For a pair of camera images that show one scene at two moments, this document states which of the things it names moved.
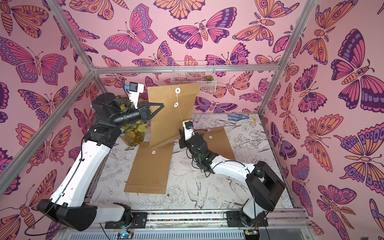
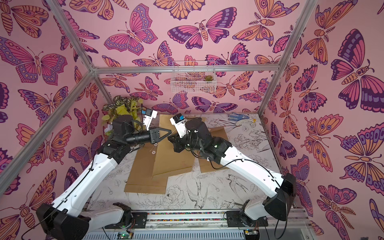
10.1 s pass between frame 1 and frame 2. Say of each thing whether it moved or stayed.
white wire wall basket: stayed
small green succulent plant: stayed
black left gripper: moved
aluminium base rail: stayed
